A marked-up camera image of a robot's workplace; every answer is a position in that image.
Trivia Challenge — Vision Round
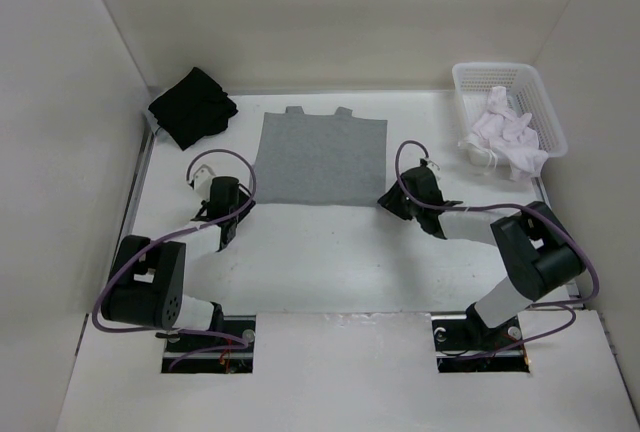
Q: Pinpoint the grey tank top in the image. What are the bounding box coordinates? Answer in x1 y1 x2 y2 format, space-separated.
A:
254 106 387 207

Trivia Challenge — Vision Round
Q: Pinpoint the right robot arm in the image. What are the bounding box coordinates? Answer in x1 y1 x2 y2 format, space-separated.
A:
378 162 586 348

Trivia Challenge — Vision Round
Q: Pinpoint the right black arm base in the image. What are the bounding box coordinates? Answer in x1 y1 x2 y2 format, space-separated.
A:
431 308 530 373

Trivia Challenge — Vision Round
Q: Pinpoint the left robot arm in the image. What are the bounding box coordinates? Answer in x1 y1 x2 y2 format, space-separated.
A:
92 176 255 333

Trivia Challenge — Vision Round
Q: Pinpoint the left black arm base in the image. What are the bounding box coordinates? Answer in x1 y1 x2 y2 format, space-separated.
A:
156 312 257 375

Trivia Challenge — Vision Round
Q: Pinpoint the folded black tank top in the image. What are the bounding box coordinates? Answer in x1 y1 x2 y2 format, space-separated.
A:
148 67 238 150

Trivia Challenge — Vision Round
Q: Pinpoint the white tank top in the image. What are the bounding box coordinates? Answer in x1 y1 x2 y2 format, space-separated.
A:
459 86 549 182

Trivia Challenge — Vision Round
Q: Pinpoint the white plastic basket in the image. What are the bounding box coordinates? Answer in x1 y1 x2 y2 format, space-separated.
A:
452 62 568 158

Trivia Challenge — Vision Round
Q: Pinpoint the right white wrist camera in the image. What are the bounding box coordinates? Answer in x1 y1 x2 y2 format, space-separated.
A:
420 158 441 179

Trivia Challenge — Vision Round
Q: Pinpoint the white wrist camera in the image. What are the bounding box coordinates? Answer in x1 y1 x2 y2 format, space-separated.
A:
189 164 215 200
420 158 441 179

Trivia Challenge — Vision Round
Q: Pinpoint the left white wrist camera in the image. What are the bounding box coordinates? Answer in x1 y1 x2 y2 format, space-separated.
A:
189 164 215 200

